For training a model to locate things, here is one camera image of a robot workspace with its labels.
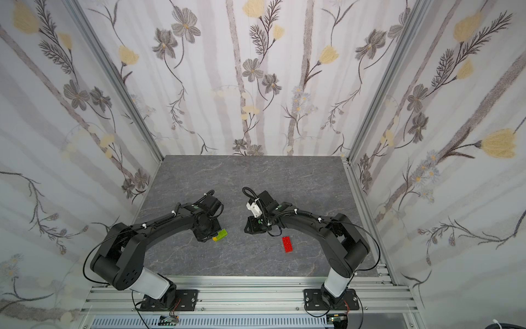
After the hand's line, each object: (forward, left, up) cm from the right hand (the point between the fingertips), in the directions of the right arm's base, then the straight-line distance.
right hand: (249, 225), depth 85 cm
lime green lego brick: (-2, +13, -8) cm, 15 cm away
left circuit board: (-34, +28, -8) cm, 44 cm away
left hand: (-2, +13, -6) cm, 15 cm away
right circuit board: (-32, -35, -7) cm, 48 cm away
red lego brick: (-6, -17, -6) cm, 19 cm away
